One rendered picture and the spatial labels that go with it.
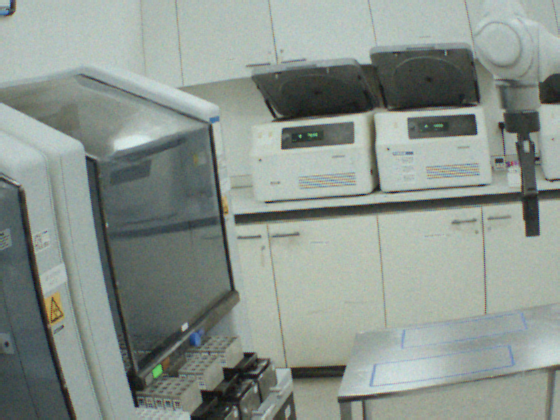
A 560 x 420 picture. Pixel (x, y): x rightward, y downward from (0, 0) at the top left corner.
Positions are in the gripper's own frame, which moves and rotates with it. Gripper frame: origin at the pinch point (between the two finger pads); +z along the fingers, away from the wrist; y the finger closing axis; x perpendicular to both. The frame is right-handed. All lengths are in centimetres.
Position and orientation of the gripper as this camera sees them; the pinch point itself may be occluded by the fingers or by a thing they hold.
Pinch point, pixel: (530, 221)
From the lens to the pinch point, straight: 140.7
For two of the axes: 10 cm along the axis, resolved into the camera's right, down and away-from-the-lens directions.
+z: 1.3, 9.8, 1.7
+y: 2.7, -1.9, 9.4
